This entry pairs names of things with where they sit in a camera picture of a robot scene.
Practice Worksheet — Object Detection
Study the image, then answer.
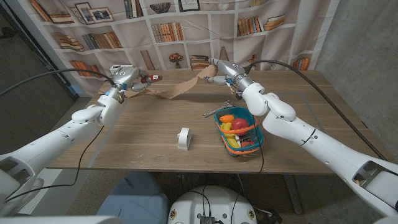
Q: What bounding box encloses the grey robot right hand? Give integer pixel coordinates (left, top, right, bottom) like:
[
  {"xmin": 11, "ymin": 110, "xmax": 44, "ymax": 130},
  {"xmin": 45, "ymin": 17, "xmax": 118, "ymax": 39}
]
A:
[{"xmin": 203, "ymin": 57, "xmax": 254, "ymax": 93}]

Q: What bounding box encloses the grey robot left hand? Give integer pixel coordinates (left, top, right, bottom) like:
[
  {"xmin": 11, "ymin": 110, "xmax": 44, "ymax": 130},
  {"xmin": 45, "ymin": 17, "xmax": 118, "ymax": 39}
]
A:
[{"xmin": 104, "ymin": 65, "xmax": 153, "ymax": 97}]

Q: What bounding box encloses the tan adhesive wrap roll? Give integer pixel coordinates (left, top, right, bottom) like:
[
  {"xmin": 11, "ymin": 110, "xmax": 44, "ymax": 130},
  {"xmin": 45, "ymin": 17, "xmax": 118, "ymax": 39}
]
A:
[{"xmin": 98, "ymin": 64, "xmax": 219, "ymax": 100}]

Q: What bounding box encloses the orange toy fruit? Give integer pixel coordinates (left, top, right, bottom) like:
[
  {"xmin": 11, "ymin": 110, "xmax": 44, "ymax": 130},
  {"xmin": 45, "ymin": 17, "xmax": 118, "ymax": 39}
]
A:
[{"xmin": 218, "ymin": 114, "xmax": 236, "ymax": 124}]

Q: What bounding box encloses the printed bookshelf backdrop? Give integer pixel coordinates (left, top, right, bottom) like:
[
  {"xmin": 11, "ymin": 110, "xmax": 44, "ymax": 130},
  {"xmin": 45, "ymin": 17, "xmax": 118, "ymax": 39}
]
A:
[{"xmin": 6, "ymin": 0, "xmax": 341, "ymax": 97}]

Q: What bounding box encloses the red toy tomato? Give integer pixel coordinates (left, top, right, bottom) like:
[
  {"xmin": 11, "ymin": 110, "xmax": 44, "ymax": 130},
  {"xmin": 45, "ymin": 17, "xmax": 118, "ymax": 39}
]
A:
[{"xmin": 231, "ymin": 118, "xmax": 249, "ymax": 131}]

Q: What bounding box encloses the yellow toy banana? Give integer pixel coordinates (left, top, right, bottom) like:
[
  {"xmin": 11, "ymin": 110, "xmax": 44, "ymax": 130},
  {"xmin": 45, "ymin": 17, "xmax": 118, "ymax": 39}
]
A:
[{"xmin": 225, "ymin": 135, "xmax": 241, "ymax": 149}]

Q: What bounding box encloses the dark grey partition panel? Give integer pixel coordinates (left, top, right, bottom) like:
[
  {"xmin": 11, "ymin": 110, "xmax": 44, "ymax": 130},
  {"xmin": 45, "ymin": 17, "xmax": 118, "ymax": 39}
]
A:
[{"xmin": 0, "ymin": 4, "xmax": 79, "ymax": 156}]

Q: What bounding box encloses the blue stool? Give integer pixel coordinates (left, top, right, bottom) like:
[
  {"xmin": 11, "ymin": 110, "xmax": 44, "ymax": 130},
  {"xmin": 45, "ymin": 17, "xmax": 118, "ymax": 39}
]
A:
[{"xmin": 96, "ymin": 170, "xmax": 170, "ymax": 224}]

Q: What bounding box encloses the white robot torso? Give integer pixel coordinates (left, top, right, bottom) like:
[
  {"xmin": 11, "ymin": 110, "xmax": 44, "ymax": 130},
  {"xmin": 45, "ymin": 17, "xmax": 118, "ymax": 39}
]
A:
[{"xmin": 167, "ymin": 185, "xmax": 258, "ymax": 224}]

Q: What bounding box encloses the grey metal table leg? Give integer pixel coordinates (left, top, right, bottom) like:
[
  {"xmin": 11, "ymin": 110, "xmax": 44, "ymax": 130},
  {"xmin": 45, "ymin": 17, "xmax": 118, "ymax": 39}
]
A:
[{"xmin": 281, "ymin": 174, "xmax": 304, "ymax": 215}]

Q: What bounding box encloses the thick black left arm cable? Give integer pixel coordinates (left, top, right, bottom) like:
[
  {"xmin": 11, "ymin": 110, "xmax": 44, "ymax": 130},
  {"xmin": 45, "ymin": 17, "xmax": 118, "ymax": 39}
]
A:
[{"xmin": 0, "ymin": 68, "xmax": 116, "ymax": 97}]

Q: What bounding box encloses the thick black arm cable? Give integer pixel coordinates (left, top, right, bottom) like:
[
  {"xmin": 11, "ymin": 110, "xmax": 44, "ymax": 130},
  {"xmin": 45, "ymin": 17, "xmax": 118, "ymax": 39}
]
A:
[
  {"xmin": 0, "ymin": 68, "xmax": 116, "ymax": 97},
  {"xmin": 244, "ymin": 59, "xmax": 388, "ymax": 162}
]

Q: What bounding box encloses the teal basket with orange handles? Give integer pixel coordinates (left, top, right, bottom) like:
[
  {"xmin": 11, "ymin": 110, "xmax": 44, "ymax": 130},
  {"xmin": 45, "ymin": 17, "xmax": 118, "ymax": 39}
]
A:
[{"xmin": 213, "ymin": 106, "xmax": 265, "ymax": 157}]

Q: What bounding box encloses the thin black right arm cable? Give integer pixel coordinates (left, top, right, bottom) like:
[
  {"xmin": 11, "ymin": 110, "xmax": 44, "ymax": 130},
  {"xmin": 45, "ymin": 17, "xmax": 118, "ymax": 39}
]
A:
[{"xmin": 229, "ymin": 114, "xmax": 265, "ymax": 224}]

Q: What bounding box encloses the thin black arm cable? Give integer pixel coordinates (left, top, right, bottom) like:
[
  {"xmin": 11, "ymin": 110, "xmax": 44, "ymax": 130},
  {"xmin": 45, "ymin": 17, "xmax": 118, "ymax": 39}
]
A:
[
  {"xmin": 4, "ymin": 124, "xmax": 105, "ymax": 203},
  {"xmin": 229, "ymin": 114, "xmax": 265, "ymax": 224}
]

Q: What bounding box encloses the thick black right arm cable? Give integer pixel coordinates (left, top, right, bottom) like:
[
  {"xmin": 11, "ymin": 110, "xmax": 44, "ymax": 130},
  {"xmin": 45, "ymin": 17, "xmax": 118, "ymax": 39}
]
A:
[{"xmin": 244, "ymin": 59, "xmax": 388, "ymax": 162}]

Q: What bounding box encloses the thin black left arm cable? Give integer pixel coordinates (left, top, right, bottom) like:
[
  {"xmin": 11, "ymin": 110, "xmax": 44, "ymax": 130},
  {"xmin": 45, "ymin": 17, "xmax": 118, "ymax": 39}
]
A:
[{"xmin": 4, "ymin": 124, "xmax": 105, "ymax": 203}]

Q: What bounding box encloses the black torso cable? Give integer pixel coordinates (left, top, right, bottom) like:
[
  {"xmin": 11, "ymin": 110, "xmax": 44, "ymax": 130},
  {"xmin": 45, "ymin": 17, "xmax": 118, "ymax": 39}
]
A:
[{"xmin": 182, "ymin": 185, "xmax": 212, "ymax": 218}]

